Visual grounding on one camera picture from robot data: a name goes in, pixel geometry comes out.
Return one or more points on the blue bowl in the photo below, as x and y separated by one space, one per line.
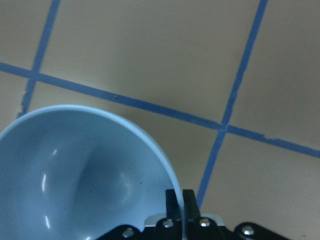
70 172

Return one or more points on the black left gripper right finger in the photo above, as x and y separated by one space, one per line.
191 209

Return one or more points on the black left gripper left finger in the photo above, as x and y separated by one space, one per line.
172 206

